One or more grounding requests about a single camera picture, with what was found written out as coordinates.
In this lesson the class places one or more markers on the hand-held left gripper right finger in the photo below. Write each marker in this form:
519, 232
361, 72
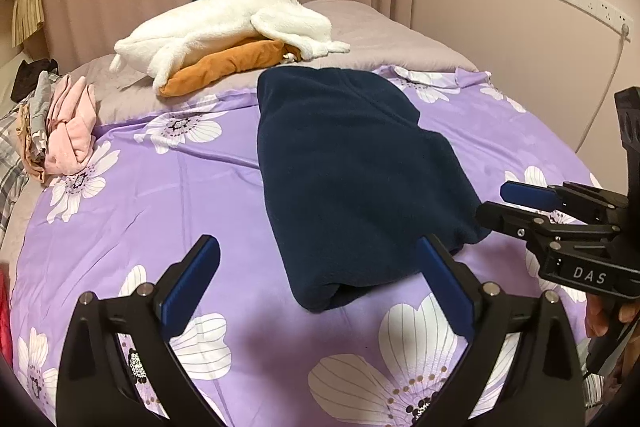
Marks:
445, 287

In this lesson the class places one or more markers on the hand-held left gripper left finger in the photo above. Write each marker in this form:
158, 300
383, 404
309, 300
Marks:
192, 277

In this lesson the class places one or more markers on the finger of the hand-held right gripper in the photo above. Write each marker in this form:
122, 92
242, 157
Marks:
525, 194
500, 214

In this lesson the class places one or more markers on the navy fleece jacket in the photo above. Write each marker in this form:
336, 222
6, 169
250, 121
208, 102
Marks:
350, 167

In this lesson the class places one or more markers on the person's right hand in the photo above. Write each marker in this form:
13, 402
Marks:
596, 317

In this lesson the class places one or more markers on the purple floral bedsheet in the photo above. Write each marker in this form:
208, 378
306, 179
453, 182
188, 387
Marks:
200, 187

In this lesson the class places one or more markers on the pink garment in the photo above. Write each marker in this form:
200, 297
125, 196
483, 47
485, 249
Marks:
70, 132

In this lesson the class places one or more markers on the plaid pillow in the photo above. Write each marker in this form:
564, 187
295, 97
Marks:
7, 172

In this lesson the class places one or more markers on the beige patterned cloth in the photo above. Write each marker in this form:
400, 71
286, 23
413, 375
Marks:
27, 142

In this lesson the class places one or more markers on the orange garment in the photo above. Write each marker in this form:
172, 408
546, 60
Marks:
225, 62

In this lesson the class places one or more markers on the grey garment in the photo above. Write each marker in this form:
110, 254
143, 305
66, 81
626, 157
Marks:
42, 97

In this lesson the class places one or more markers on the white fluffy blanket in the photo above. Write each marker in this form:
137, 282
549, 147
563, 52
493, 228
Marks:
210, 22

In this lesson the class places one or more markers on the black cloth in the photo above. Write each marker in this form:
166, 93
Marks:
30, 77

